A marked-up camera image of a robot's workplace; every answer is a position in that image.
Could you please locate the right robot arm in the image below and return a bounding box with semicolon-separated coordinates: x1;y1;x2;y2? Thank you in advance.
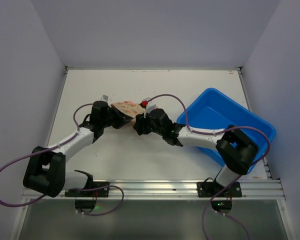
133;108;259;188

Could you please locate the floral mesh laundry bag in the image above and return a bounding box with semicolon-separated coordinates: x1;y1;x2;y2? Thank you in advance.
111;101;145;123

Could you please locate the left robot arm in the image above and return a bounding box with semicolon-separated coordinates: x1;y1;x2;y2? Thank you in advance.
23;100;133;198

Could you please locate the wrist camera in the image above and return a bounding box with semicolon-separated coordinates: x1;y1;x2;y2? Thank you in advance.
140;97;157;118
100;95;109;102

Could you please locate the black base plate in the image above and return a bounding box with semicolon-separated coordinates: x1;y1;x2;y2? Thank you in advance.
196;177;243;198
64;181;110;198

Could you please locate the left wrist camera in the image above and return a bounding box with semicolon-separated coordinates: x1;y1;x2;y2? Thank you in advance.
100;95;109;102

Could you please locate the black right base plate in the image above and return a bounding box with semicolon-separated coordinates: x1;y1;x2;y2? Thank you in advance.
196;177;243;198

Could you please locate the blue plastic bin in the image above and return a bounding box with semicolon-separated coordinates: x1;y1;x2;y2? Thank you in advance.
176;88;276;167

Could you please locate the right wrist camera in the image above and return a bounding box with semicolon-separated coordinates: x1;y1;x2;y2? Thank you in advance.
140;97;157;118

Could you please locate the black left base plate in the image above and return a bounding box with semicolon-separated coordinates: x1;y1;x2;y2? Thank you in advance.
64;181;110;198

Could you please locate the aluminium front rail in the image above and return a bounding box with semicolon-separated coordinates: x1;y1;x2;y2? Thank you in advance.
21;178;286;200

